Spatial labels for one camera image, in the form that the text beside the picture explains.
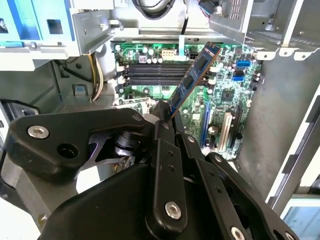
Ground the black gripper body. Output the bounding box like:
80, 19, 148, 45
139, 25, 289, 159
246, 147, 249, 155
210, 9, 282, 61
39, 159, 223, 240

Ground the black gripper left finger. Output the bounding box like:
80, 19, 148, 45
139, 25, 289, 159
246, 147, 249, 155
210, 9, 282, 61
4, 100, 189, 235

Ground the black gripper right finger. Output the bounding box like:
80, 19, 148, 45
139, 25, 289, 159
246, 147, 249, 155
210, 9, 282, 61
172, 110, 301, 240

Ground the blue RAM stick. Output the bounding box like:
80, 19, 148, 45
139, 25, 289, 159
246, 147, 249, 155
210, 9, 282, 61
166, 40, 223, 118

